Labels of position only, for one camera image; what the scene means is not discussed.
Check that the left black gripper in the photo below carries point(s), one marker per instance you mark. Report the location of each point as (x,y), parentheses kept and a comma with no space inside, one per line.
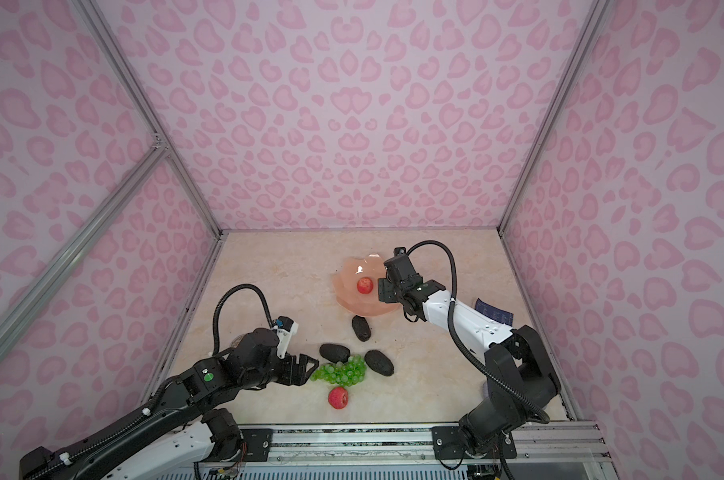
(292,374)

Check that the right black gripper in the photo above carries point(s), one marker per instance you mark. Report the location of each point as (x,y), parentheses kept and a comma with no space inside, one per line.
(385,289)

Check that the dark avocado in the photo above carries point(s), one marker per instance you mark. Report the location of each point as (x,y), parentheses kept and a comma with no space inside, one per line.
(334,353)
(361,328)
(378,362)

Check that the red apple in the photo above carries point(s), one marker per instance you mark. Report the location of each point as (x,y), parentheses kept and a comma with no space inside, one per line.
(365,285)
(338,398)

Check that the green grape bunch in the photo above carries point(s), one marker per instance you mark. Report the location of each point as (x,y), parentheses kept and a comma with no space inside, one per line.
(343,374)

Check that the red apple front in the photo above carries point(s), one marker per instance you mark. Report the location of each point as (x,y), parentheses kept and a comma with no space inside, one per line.
(338,398)

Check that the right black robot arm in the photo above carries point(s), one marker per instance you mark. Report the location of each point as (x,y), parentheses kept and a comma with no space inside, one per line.
(519,374)

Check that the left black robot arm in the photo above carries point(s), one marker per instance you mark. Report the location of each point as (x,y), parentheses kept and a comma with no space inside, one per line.
(196,393)

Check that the pink flower-shaped fruit bowl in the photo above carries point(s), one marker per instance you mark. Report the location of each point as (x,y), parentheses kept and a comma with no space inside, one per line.
(355,286)

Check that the dark blue booklet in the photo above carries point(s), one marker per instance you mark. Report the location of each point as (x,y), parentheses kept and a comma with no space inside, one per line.
(494,313)

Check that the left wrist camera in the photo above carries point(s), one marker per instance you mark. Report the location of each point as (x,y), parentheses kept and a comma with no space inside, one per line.
(285,328)

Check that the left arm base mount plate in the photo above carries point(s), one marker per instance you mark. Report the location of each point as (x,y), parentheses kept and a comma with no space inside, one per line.
(256,444)

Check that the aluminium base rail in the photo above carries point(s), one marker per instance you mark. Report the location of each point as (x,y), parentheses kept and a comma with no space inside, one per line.
(559,450)

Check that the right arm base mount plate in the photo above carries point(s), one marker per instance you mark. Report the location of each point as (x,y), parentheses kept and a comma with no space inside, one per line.
(457,443)

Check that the diagonal aluminium frame bar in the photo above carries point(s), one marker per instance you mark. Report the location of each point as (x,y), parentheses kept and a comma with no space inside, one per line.
(21,314)

